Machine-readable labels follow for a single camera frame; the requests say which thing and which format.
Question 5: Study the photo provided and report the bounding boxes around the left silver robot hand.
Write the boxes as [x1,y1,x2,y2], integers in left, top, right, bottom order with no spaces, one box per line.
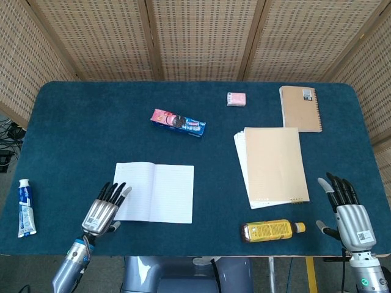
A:
[81,182,133,237]

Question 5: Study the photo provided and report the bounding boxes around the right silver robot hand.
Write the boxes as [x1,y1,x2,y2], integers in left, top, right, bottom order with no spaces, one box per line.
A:
[315,172,377,253]

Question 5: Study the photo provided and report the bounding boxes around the white lined notebook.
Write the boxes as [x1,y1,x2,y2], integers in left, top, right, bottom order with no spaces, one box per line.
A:
[112,162,195,225]

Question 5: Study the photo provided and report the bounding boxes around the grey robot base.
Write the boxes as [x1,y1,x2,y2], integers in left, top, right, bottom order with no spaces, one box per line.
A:
[120,256,255,293]

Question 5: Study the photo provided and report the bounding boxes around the small brown spiral notebook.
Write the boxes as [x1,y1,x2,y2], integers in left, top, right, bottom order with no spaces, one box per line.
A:
[279,85,323,134]

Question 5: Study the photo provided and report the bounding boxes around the blue white toothpaste tube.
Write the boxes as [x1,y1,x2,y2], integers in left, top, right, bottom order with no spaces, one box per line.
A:
[17,178,37,239]

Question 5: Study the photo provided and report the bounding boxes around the yellow label drink bottle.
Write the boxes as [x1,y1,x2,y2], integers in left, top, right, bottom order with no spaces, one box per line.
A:
[240,219,307,244]

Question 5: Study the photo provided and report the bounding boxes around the large tan notepad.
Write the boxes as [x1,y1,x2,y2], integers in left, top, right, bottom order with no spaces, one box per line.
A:
[233,126,310,210]

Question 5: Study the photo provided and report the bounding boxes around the blue pink cookie box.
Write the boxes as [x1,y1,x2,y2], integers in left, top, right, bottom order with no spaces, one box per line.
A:
[150,108,207,138]

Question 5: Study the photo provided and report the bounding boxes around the blue table cloth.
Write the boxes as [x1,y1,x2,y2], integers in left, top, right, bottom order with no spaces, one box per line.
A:
[0,81,391,258]

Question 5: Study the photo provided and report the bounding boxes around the pink tissue pack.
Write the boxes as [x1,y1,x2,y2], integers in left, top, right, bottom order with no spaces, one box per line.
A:
[226,92,247,107]

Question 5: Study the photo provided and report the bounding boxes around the woven bamboo folding screen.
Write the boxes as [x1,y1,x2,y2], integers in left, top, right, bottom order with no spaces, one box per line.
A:
[0,0,391,202]

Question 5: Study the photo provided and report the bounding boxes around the black floor cables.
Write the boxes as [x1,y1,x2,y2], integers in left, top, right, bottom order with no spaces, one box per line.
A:
[0,117,27,173]

